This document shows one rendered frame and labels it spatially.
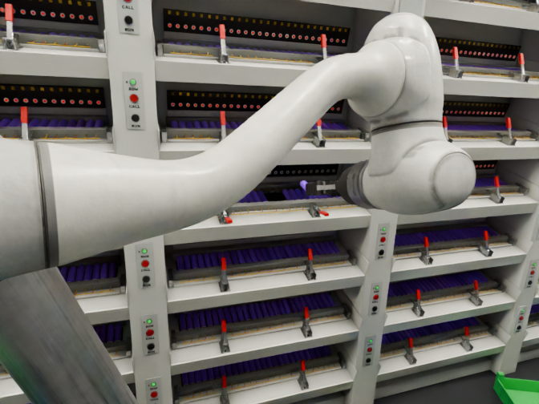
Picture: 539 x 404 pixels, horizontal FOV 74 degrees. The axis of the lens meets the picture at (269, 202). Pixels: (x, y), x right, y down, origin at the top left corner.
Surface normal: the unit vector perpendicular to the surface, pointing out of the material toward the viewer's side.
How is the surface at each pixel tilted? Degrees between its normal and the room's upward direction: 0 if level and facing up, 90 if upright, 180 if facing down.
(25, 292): 82
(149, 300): 90
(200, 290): 15
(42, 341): 87
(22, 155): 33
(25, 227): 92
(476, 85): 105
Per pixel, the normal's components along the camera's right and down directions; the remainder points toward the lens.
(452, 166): 0.20, -0.07
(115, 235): 0.59, 0.61
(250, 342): 0.11, -0.86
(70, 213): 0.71, 0.12
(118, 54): 0.31, 0.26
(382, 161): -0.93, -0.02
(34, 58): 0.29, 0.51
